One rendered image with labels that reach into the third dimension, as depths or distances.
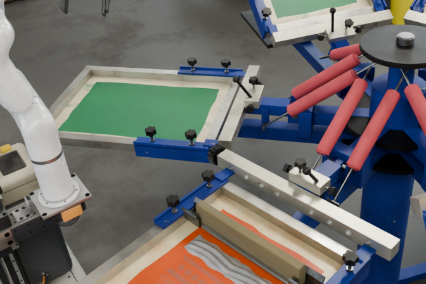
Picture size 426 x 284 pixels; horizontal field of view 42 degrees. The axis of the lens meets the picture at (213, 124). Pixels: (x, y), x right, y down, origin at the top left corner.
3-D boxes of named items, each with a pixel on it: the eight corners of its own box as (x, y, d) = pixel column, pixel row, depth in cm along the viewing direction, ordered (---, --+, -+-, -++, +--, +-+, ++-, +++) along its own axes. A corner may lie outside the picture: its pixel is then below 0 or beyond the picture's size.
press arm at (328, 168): (310, 203, 180) (310, 192, 177) (295, 196, 183) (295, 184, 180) (341, 177, 189) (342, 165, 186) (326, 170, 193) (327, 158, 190)
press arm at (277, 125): (103, 126, 250) (101, 115, 246) (109, 118, 254) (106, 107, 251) (392, 150, 218) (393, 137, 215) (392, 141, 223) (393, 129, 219)
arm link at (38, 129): (35, 170, 157) (19, 124, 148) (23, 148, 167) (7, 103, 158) (68, 158, 161) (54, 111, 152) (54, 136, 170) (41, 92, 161)
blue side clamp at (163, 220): (166, 241, 179) (163, 225, 175) (156, 233, 182) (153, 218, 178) (230, 192, 195) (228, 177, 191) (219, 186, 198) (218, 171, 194)
